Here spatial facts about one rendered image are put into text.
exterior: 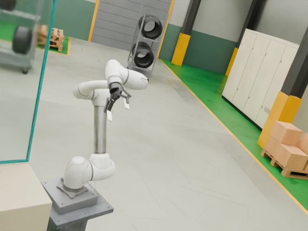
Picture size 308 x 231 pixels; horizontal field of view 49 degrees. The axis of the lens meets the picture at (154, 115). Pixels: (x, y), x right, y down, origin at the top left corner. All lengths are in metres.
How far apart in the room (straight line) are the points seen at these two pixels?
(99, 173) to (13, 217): 1.14
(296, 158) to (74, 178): 4.57
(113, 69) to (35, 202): 0.90
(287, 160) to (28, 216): 5.21
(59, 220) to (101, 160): 0.52
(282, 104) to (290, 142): 0.82
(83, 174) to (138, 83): 0.86
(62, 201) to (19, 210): 1.02
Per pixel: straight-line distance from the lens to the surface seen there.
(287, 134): 6.54
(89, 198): 2.71
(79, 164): 2.58
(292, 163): 6.42
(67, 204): 2.62
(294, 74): 7.01
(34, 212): 1.69
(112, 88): 2.00
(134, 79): 2.13
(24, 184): 1.79
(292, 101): 7.07
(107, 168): 2.69
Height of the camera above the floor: 2.27
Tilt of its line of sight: 19 degrees down
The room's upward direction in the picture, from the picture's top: 17 degrees clockwise
